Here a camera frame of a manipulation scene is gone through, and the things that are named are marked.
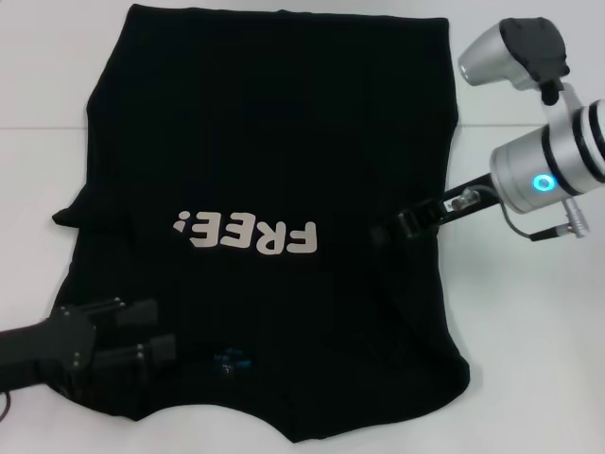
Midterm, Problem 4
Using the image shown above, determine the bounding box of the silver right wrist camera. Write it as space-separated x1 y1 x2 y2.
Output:
457 16 572 108

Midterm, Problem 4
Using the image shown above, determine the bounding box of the grey right gripper cable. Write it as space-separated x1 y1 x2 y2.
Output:
446 185 588 244

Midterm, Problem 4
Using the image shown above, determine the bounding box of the black shirt with FREE print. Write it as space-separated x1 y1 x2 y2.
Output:
46 3 475 432

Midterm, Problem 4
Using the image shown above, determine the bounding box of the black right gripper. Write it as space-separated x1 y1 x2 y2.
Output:
370 171 503 250

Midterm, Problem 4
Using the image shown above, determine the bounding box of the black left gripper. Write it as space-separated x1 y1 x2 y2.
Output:
0 295 178 396

